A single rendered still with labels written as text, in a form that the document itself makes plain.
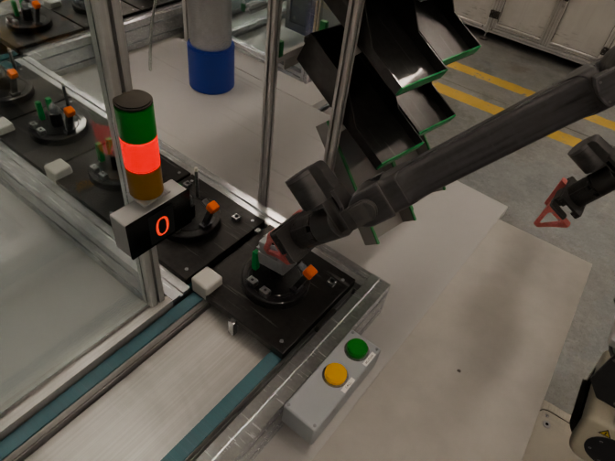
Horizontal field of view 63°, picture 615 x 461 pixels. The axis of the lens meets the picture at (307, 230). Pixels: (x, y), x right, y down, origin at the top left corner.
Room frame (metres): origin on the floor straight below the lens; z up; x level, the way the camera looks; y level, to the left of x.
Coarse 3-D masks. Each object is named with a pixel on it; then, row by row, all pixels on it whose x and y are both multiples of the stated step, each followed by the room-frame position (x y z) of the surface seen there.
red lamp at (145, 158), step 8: (128, 144) 0.54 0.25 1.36; (144, 144) 0.54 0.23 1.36; (152, 144) 0.55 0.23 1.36; (128, 152) 0.53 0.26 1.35; (136, 152) 0.53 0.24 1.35; (144, 152) 0.54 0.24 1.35; (152, 152) 0.55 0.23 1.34; (128, 160) 0.54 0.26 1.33; (136, 160) 0.53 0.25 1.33; (144, 160) 0.54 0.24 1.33; (152, 160) 0.55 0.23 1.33; (128, 168) 0.54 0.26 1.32; (136, 168) 0.53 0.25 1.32; (144, 168) 0.54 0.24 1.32; (152, 168) 0.54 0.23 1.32
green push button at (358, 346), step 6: (348, 342) 0.54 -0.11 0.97; (354, 342) 0.54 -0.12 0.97; (360, 342) 0.54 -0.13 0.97; (348, 348) 0.52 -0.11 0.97; (354, 348) 0.53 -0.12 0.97; (360, 348) 0.53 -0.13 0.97; (366, 348) 0.53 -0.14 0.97; (354, 354) 0.51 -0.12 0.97; (360, 354) 0.52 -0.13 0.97; (366, 354) 0.52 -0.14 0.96
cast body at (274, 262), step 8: (264, 240) 0.66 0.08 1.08; (256, 248) 0.68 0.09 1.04; (272, 248) 0.64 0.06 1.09; (264, 256) 0.65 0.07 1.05; (272, 256) 0.64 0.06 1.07; (264, 264) 0.65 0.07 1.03; (272, 264) 0.64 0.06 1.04; (280, 264) 0.63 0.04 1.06; (288, 264) 0.64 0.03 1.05; (280, 272) 0.63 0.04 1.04
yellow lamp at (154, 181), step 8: (160, 168) 0.56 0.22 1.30; (128, 176) 0.54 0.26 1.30; (136, 176) 0.53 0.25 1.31; (144, 176) 0.54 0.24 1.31; (152, 176) 0.54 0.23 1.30; (160, 176) 0.56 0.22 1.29; (128, 184) 0.54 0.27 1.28; (136, 184) 0.53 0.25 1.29; (144, 184) 0.54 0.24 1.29; (152, 184) 0.54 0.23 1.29; (160, 184) 0.55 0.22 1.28; (136, 192) 0.53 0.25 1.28; (144, 192) 0.53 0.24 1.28; (152, 192) 0.54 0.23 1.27; (160, 192) 0.55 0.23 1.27
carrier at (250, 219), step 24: (192, 192) 0.89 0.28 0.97; (216, 192) 0.90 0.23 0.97; (192, 216) 0.78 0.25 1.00; (216, 216) 0.80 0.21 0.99; (168, 240) 0.73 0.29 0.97; (192, 240) 0.73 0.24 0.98; (216, 240) 0.75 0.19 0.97; (240, 240) 0.76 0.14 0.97; (168, 264) 0.66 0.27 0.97; (192, 264) 0.67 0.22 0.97
